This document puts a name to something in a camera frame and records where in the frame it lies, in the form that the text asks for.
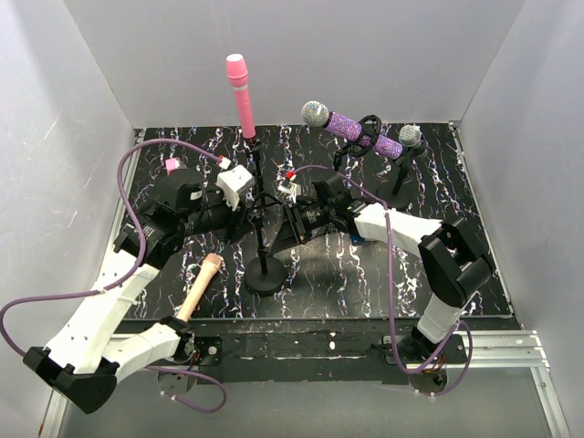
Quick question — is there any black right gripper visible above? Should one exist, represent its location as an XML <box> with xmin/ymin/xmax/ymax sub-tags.
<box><xmin>269</xmin><ymin>202</ymin><xmax>334</xmax><ymax>254</ymax></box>

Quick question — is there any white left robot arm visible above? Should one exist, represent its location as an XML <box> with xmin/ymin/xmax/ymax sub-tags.
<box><xmin>23</xmin><ymin>165</ymin><xmax>255</xmax><ymax>413</ymax></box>

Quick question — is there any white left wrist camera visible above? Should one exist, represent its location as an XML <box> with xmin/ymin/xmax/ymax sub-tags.
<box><xmin>216</xmin><ymin>165</ymin><xmax>254</xmax><ymax>211</ymax></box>

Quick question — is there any aluminium rail frame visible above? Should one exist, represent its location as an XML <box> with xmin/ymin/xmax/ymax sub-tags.
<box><xmin>37</xmin><ymin>122</ymin><xmax>571</xmax><ymax>438</ymax></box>

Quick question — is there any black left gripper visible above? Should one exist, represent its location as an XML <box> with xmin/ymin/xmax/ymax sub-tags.
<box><xmin>181</xmin><ymin>182</ymin><xmax>255</xmax><ymax>244</ymax></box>

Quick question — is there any pink box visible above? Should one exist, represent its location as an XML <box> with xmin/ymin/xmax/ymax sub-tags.
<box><xmin>164</xmin><ymin>158</ymin><xmax>183</xmax><ymax>175</ymax></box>

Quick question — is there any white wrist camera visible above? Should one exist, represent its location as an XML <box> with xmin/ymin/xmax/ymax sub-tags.
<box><xmin>216</xmin><ymin>165</ymin><xmax>254</xmax><ymax>211</ymax></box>
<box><xmin>277</xmin><ymin>180</ymin><xmax>302</xmax><ymax>203</ymax></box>

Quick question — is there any small silver-head microphone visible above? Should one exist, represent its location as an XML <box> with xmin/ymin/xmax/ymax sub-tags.
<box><xmin>399</xmin><ymin>124</ymin><xmax>426</xmax><ymax>150</ymax></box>

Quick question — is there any black round-base mic stand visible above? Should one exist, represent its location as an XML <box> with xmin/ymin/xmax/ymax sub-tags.
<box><xmin>243</xmin><ymin>209</ymin><xmax>287</xmax><ymax>297</ymax></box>

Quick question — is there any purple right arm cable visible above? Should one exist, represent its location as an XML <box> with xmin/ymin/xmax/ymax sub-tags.
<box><xmin>285</xmin><ymin>164</ymin><xmax>474</xmax><ymax>399</ymax></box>

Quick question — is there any peach toy microphone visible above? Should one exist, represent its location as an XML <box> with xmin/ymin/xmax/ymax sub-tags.
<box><xmin>176</xmin><ymin>253</ymin><xmax>223</xmax><ymax>322</ymax></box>

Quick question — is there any small black round-base stand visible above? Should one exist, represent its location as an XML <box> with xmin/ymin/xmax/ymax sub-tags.
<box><xmin>375</xmin><ymin>148</ymin><xmax>424</xmax><ymax>212</ymax></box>

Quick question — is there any pink toy microphone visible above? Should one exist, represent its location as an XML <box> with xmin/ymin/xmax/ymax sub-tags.
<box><xmin>226</xmin><ymin>54</ymin><xmax>256</xmax><ymax>140</ymax></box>

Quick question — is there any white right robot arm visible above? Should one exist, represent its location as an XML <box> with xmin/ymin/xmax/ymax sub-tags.
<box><xmin>269</xmin><ymin>175</ymin><xmax>495</xmax><ymax>363</ymax></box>

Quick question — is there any black tripod mic stand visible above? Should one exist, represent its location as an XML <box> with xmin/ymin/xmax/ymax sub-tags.
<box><xmin>238</xmin><ymin>137</ymin><xmax>283</xmax><ymax>218</ymax></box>

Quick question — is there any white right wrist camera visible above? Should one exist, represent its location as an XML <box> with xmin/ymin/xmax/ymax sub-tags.
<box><xmin>277</xmin><ymin>180</ymin><xmax>302</xmax><ymax>203</ymax></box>

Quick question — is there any purple glitter microphone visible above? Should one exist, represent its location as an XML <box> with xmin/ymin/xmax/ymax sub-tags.
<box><xmin>301</xmin><ymin>100</ymin><xmax>403</xmax><ymax>160</ymax></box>

